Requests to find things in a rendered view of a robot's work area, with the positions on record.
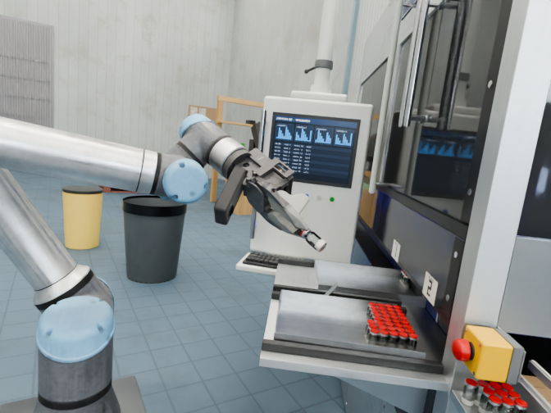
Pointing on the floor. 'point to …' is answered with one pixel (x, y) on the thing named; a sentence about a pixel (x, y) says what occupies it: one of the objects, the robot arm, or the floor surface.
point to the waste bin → (152, 238)
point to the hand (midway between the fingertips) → (298, 231)
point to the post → (500, 183)
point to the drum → (82, 216)
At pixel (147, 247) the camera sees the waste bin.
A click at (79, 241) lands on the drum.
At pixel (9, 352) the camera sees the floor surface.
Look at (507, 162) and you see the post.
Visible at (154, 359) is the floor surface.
